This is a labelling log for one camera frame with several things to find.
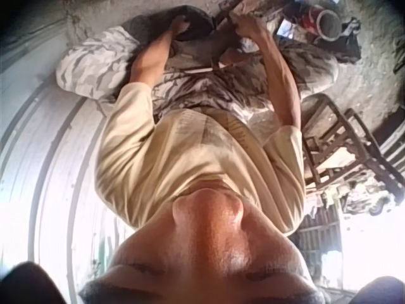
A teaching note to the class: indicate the person's right hand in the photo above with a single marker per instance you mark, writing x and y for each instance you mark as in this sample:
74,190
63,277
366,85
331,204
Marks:
250,27

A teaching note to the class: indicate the person's left hand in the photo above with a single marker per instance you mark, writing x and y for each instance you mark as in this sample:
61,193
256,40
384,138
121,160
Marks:
180,26

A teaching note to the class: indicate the dark grey cloth bundle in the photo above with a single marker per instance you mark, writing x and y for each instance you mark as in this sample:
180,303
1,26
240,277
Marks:
199,25

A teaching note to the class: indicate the pale wooden piece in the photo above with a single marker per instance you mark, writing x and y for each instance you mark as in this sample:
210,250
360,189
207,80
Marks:
235,8

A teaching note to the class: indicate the blue and white packet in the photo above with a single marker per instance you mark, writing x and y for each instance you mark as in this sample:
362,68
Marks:
285,30

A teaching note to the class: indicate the thin pale stick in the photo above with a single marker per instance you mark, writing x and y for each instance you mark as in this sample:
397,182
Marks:
215,67

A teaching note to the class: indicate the red and grey pipe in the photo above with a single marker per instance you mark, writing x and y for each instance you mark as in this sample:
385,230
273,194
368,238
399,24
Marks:
322,22

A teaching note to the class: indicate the person's legs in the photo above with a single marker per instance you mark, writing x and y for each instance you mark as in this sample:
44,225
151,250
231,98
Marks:
95,63

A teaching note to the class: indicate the black cloth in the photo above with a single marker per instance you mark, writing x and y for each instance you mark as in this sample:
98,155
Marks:
349,38

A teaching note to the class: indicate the corrugated metal sheet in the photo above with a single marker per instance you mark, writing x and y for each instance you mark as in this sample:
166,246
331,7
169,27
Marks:
47,164

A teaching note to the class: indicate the heap of debris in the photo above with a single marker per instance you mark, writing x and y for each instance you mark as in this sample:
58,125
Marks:
364,199

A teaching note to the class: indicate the wooden slat fence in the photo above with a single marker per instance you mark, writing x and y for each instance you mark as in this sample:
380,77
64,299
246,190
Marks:
316,231

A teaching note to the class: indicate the wooden chair frame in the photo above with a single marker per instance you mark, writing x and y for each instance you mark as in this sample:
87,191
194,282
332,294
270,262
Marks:
345,149

